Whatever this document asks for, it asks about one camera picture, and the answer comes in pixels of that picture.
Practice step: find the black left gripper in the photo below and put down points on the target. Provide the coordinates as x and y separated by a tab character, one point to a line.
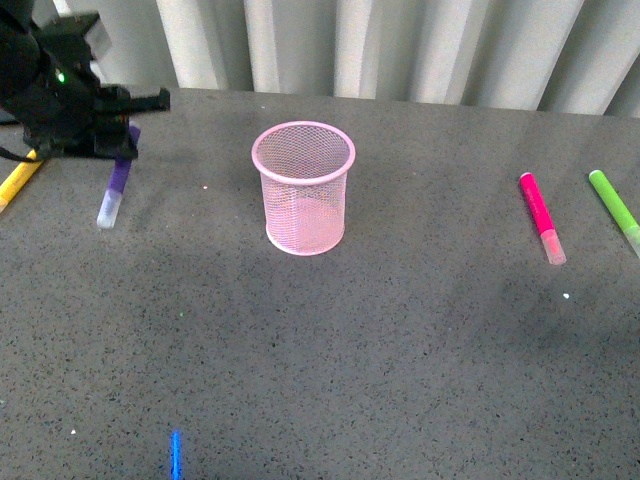
49	87

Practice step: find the purple marker pen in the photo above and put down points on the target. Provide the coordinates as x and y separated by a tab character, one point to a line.
114	193

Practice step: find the pink marker pen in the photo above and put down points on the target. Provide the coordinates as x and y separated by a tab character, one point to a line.
542	219

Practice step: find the pink mesh pen cup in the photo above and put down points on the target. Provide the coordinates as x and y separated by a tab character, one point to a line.
303	167

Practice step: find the yellow marker pen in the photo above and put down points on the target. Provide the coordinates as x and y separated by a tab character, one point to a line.
18	178

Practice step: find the grey pleated curtain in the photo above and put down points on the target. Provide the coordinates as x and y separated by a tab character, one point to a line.
562	56

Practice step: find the green marker pen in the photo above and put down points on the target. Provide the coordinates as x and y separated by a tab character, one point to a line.
618	210

